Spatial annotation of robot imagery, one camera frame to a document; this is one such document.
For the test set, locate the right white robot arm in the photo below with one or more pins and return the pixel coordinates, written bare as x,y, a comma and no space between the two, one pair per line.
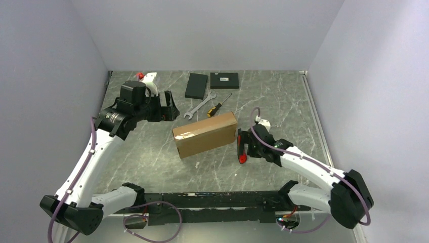
343,195

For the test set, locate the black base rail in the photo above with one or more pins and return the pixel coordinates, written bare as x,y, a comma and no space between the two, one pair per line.
207,207

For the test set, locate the red black utility knife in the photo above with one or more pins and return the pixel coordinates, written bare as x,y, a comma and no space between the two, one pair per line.
241,160

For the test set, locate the black box with label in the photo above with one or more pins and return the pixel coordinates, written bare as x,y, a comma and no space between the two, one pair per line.
222,80

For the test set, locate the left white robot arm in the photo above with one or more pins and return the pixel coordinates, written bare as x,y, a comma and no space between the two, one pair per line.
74,204

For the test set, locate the brown cardboard express box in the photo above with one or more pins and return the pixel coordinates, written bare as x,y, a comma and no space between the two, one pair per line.
205,135

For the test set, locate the silver open-end wrench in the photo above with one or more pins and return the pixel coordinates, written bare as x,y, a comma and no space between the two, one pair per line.
211,95

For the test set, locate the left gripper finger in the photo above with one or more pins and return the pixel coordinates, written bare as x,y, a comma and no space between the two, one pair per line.
174,110
167,108

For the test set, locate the yellow black screwdriver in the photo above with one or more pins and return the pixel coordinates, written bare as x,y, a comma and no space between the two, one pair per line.
214,109

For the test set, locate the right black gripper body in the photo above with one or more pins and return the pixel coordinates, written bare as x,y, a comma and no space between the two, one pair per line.
254,150

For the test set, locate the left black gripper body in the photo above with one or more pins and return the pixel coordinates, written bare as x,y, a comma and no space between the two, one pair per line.
153,108

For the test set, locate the black foam block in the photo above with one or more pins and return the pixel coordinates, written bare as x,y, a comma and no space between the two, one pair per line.
196,86

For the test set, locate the aluminium frame rail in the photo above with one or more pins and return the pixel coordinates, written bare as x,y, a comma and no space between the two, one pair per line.
326,152

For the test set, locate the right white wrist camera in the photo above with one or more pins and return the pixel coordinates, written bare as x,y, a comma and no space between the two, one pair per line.
265,123

